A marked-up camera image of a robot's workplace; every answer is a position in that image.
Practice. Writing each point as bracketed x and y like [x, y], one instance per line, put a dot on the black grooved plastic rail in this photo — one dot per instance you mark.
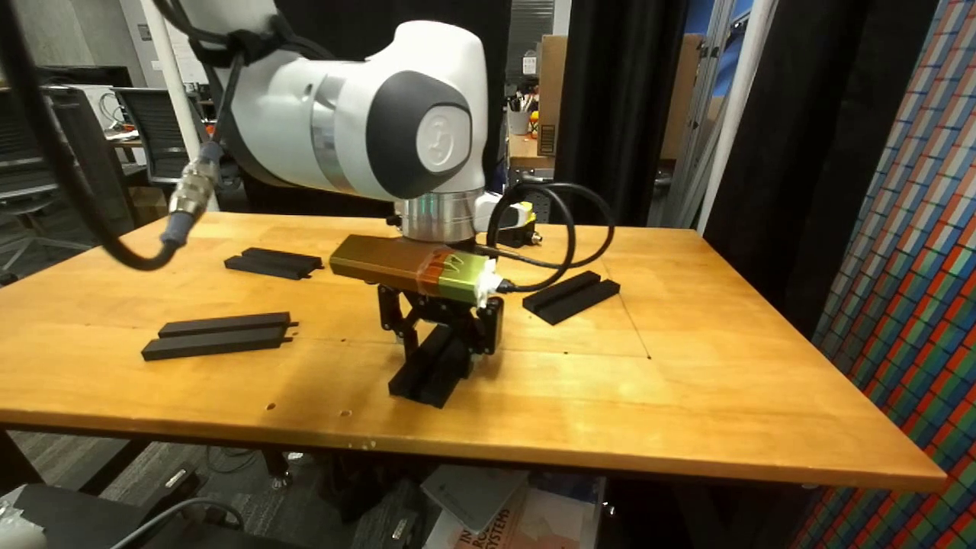
[216, 336]
[427, 379]
[569, 297]
[273, 262]

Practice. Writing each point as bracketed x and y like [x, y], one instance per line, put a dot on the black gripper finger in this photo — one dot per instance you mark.
[488, 327]
[398, 309]

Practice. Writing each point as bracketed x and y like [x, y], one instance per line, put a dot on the brown cardboard box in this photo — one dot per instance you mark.
[554, 92]

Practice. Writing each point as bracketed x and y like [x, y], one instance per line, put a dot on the black padded seat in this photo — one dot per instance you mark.
[51, 523]

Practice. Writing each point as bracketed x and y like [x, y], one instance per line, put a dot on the white box with orange print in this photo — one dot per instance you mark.
[528, 523]

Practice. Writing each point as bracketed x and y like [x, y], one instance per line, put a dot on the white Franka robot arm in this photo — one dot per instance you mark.
[337, 123]

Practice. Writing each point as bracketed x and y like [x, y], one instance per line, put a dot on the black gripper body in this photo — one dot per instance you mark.
[444, 314]

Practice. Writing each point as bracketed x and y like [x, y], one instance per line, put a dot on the gray flat sheet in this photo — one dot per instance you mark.
[474, 492]

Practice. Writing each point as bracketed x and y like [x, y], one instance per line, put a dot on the white metal frame post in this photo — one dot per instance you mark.
[752, 71]

